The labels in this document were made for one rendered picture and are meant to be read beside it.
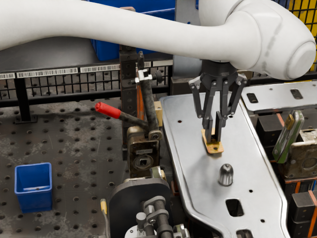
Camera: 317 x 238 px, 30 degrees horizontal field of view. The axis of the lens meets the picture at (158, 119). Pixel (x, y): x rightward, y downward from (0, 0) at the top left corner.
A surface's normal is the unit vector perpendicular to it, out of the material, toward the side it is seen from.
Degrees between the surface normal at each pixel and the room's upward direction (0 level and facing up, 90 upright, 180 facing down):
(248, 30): 44
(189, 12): 90
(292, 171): 90
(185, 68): 90
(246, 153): 0
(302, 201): 0
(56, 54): 0
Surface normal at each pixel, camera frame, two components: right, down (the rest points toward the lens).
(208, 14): -0.83, 0.37
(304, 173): 0.17, 0.63
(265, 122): 0.01, -0.77
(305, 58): 0.61, 0.54
